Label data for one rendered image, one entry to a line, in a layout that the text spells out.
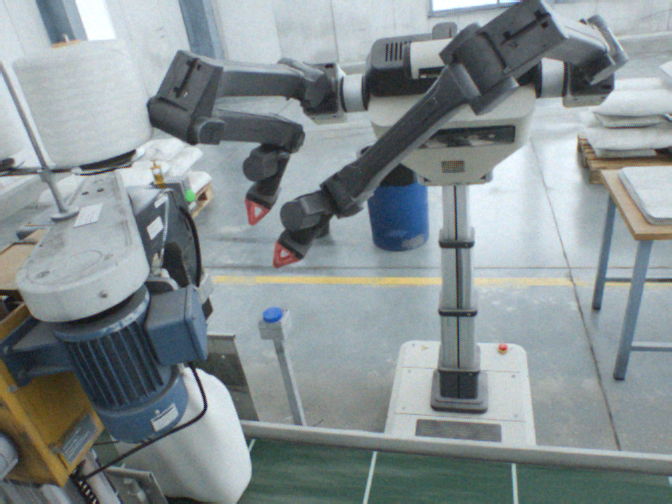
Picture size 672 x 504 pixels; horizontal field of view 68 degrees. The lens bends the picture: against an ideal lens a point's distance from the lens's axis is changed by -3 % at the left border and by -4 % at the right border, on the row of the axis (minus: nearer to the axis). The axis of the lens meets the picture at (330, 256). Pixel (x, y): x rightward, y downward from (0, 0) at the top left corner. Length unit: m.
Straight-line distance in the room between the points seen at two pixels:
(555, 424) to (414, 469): 0.84
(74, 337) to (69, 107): 0.32
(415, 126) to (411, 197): 2.45
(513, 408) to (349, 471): 0.67
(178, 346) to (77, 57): 0.43
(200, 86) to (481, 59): 0.41
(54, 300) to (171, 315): 0.17
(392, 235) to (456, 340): 1.69
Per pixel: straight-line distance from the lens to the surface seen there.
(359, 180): 0.94
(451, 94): 0.79
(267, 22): 9.48
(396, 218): 3.31
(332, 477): 1.68
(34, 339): 0.91
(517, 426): 1.95
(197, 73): 0.83
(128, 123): 0.82
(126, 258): 0.76
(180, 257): 1.28
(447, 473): 1.67
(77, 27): 6.89
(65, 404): 1.02
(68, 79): 0.80
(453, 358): 1.85
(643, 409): 2.48
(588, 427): 2.35
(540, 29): 0.76
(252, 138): 1.02
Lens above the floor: 1.72
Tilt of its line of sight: 30 degrees down
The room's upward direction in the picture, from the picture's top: 9 degrees counter-clockwise
